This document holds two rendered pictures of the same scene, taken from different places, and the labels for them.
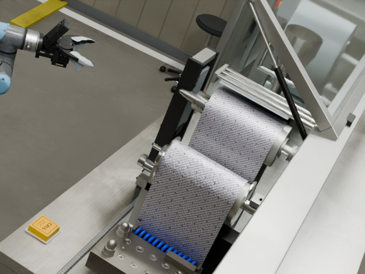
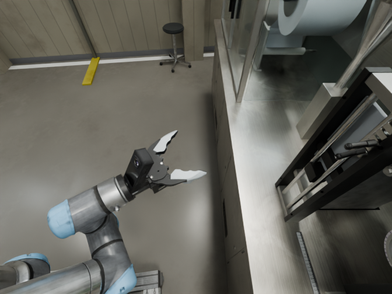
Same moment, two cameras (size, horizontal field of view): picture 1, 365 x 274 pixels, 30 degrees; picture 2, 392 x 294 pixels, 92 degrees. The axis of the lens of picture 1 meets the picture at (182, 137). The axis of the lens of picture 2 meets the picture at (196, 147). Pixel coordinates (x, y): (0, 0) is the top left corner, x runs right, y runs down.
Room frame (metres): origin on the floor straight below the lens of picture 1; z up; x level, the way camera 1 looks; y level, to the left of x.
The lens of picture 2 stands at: (1.85, 0.46, 1.65)
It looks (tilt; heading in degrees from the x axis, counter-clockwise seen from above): 54 degrees down; 347
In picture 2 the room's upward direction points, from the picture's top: straight up
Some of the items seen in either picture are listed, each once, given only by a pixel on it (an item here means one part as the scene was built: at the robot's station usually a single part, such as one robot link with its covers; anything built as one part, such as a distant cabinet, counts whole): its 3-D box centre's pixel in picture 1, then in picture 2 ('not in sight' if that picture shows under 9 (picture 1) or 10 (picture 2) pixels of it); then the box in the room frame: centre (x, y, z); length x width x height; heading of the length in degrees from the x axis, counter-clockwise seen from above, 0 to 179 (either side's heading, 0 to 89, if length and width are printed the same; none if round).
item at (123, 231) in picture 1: (124, 228); not in sight; (1.55, 0.05, 1.05); 0.04 x 0.04 x 0.04
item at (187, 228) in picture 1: (177, 224); not in sight; (1.59, -0.09, 1.11); 0.23 x 0.01 x 0.18; 77
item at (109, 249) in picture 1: (111, 246); not in sight; (1.45, 0.06, 1.05); 0.04 x 0.04 x 0.04
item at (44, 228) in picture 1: (44, 228); not in sight; (1.57, 0.28, 0.91); 0.07 x 0.07 x 0.02; 77
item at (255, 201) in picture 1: (262, 202); not in sight; (1.60, -0.28, 1.28); 0.06 x 0.05 x 0.02; 77
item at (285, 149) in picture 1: (291, 153); not in sight; (1.85, -0.33, 1.33); 0.07 x 0.07 x 0.07; 77
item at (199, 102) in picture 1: (203, 104); not in sight; (1.92, -0.02, 1.33); 0.06 x 0.06 x 0.06; 77
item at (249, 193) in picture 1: (243, 203); not in sight; (1.61, -0.23, 1.25); 0.15 x 0.01 x 0.15; 167
